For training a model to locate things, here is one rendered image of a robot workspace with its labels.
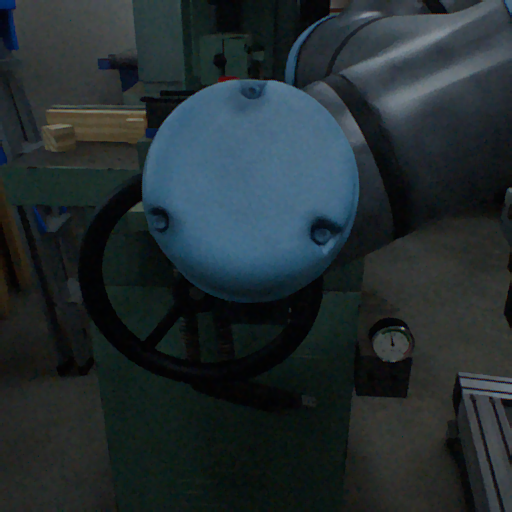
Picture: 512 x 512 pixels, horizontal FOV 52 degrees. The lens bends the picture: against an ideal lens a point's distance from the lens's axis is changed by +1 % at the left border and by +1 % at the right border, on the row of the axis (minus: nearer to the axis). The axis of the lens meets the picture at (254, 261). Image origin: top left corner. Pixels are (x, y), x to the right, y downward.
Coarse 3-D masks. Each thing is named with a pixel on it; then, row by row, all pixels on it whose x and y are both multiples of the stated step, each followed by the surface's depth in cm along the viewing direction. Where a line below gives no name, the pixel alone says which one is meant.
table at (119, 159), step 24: (96, 144) 88; (120, 144) 88; (24, 168) 75; (48, 168) 75; (72, 168) 75; (96, 168) 75; (120, 168) 74; (24, 192) 77; (48, 192) 76; (72, 192) 76; (96, 192) 76; (144, 216) 67
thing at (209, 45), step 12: (204, 36) 77; (216, 36) 77; (228, 36) 77; (240, 36) 77; (252, 36) 88; (204, 48) 78; (216, 48) 78; (228, 48) 77; (240, 48) 77; (252, 48) 88; (204, 60) 78; (228, 60) 78; (240, 60) 78; (252, 60) 89; (204, 72) 79; (216, 72) 79; (228, 72) 79; (240, 72) 79; (252, 72) 90; (204, 84) 80
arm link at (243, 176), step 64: (192, 128) 17; (256, 128) 17; (320, 128) 17; (192, 192) 17; (256, 192) 17; (320, 192) 17; (384, 192) 19; (192, 256) 17; (256, 256) 16; (320, 256) 17
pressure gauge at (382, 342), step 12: (384, 324) 76; (396, 324) 76; (372, 336) 77; (384, 336) 76; (396, 336) 76; (408, 336) 76; (372, 348) 77; (384, 348) 77; (396, 348) 77; (408, 348) 77; (384, 360) 77; (396, 360) 77
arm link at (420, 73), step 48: (384, 48) 23; (432, 48) 19; (480, 48) 19; (384, 96) 19; (432, 96) 19; (480, 96) 19; (384, 144) 19; (432, 144) 19; (480, 144) 19; (432, 192) 20; (480, 192) 21
